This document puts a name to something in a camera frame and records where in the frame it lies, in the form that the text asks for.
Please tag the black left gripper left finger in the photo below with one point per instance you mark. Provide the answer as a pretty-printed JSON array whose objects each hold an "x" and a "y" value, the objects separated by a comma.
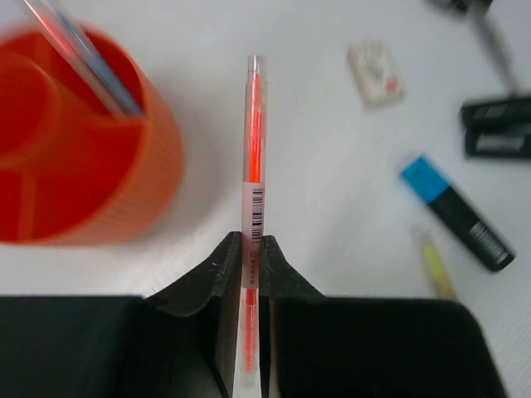
[{"x": 189, "y": 340}]

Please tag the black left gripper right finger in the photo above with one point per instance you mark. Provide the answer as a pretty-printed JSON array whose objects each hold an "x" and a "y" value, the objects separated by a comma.
[{"x": 293, "y": 362}]

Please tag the yellow clear gel pen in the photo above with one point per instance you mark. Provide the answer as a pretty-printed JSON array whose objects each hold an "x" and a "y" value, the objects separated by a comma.
[{"x": 435, "y": 270}]

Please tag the orange round compartment container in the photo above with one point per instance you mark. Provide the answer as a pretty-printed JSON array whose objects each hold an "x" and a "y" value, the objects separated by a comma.
[{"x": 71, "y": 172}]

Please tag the orange highlighter pen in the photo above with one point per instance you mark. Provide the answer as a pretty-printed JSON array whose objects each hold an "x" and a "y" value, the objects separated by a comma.
[{"x": 63, "y": 42}]

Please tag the blue clear gel pen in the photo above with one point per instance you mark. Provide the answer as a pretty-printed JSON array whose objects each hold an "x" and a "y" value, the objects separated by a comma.
[{"x": 99, "y": 67}]

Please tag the blue capped black highlighter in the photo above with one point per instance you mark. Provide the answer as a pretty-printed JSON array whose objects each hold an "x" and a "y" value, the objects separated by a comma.
[{"x": 457, "y": 214}]

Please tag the white wrapped eraser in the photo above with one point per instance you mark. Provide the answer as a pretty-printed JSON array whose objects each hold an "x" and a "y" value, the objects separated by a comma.
[{"x": 375, "y": 71}]

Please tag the green capped black highlighter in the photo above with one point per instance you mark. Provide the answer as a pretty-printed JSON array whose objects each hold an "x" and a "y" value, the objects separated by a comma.
[{"x": 497, "y": 145}]

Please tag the yellow capped black highlighter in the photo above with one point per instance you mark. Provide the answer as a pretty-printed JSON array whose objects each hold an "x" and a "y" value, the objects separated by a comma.
[{"x": 490, "y": 113}]

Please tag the black handled scissors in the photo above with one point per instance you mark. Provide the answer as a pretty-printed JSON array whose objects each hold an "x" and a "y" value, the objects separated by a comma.
[{"x": 488, "y": 35}]

